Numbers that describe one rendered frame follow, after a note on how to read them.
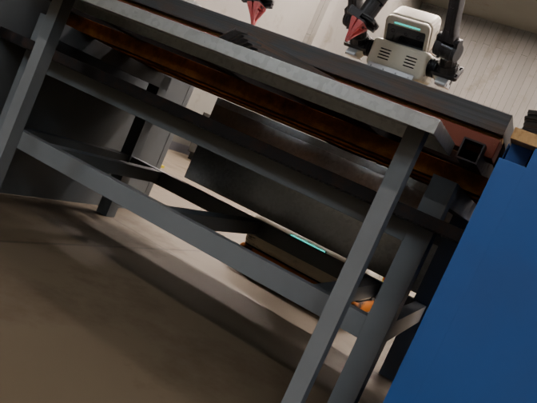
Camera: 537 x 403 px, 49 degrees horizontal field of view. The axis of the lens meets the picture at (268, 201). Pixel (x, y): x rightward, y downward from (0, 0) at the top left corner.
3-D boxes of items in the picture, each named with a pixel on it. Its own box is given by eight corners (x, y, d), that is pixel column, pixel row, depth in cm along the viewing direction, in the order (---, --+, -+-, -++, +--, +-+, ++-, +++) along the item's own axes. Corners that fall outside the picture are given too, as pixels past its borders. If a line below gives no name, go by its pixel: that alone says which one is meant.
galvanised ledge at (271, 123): (509, 229, 206) (513, 221, 206) (215, 103, 258) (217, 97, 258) (510, 231, 225) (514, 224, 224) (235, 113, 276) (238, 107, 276)
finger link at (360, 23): (348, 41, 188) (367, 16, 186) (332, 29, 190) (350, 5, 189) (353, 48, 194) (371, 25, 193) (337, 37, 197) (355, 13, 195)
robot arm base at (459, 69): (463, 70, 254) (438, 61, 259) (467, 54, 248) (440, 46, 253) (455, 81, 250) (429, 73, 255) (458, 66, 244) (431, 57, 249)
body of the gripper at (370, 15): (371, 24, 186) (386, 5, 185) (347, 8, 189) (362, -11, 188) (375, 32, 192) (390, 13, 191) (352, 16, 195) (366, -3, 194)
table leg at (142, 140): (105, 216, 262) (165, 74, 256) (96, 210, 264) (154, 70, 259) (114, 217, 267) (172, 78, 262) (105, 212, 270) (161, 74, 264)
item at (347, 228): (466, 318, 209) (509, 229, 206) (184, 177, 261) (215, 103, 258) (467, 317, 213) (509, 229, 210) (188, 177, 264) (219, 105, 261)
